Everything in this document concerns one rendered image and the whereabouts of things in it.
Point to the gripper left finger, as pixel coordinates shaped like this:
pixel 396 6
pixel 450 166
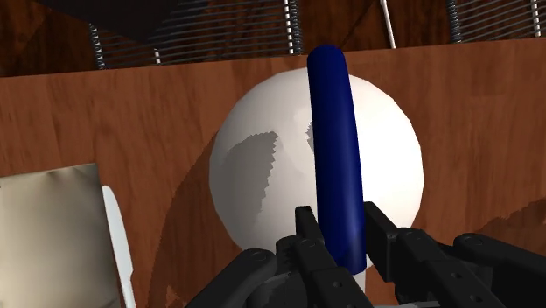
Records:
pixel 313 260

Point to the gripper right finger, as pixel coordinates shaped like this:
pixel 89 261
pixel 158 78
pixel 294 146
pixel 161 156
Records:
pixel 426 264

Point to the dark blue cylindrical stick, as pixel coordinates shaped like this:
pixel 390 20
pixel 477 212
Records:
pixel 335 162

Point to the white round bowl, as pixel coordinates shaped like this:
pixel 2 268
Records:
pixel 264 170

